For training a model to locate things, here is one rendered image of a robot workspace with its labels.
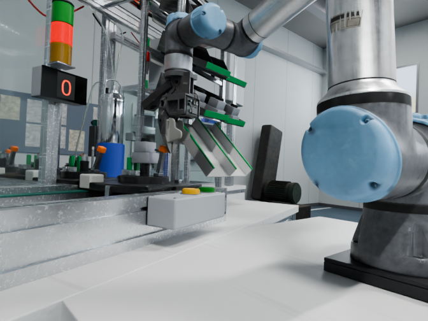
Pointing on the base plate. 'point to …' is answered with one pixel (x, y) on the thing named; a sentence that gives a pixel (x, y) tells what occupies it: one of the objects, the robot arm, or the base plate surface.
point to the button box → (184, 209)
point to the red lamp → (61, 32)
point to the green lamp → (62, 12)
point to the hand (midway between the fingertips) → (169, 148)
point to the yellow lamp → (60, 53)
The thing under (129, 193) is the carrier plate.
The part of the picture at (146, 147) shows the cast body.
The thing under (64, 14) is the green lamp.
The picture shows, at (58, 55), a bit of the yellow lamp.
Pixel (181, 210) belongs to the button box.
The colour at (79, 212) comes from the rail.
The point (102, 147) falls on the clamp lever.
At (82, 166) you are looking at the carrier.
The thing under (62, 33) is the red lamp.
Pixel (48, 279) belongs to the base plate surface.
